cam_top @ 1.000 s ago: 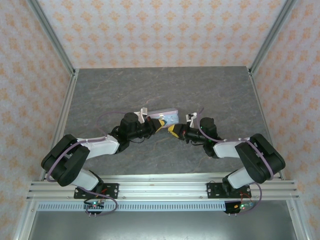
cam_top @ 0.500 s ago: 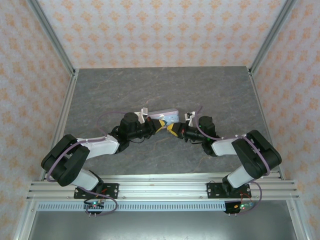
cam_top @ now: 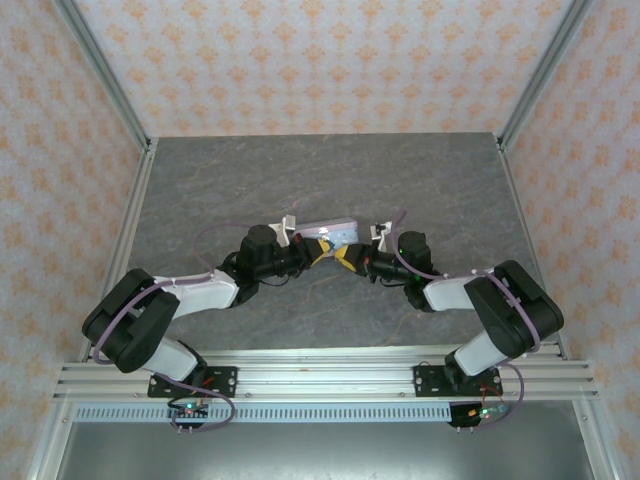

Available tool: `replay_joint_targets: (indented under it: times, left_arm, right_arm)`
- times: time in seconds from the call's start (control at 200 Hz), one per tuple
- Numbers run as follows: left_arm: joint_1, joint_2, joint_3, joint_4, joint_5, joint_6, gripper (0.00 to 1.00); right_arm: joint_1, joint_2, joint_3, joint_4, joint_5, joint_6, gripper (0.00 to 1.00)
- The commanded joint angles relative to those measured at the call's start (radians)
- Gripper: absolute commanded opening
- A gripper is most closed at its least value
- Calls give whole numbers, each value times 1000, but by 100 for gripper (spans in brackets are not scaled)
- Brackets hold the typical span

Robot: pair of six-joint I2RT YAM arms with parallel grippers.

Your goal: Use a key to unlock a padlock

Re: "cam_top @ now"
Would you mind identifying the aluminium corner post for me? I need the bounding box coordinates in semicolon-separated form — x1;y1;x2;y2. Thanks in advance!
497;0;599;151
52;0;154;154

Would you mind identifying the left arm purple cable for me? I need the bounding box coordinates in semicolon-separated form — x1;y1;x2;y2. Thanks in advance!
92;221;254;432

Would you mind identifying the light blue cartoon tin box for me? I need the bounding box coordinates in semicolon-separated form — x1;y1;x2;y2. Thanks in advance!
293;216;362;254

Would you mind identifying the aluminium side rail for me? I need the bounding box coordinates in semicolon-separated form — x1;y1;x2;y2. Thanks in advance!
497;137;571;361
77;137;160;364

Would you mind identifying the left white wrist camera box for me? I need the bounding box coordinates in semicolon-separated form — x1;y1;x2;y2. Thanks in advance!
268;214;299;247

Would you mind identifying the slotted grey cable duct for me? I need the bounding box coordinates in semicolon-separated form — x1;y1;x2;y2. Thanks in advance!
72;403;506;425

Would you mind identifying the wide aluminium base rail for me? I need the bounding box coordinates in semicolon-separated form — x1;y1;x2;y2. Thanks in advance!
52;347;599;402

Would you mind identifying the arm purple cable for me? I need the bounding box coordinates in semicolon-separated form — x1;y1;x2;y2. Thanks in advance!
391;208;544;431
92;221;254;432

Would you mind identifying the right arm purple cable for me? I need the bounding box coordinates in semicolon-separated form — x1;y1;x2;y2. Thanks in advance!
391;208;544;431

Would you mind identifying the small circuit board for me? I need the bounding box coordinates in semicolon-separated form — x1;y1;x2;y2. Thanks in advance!
467;403;511;420
167;399;211;420

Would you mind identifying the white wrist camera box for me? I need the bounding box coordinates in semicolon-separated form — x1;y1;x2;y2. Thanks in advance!
369;222;394;253
268;214;299;247

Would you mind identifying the grey metal panel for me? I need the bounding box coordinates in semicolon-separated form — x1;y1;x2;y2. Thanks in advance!
54;422;596;480

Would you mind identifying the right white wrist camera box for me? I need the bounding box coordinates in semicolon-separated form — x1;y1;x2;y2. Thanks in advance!
369;222;394;253

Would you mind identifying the aluminium lower frame bar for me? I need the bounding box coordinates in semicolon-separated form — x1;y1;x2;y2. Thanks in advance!
24;399;76;480
572;399;621;480

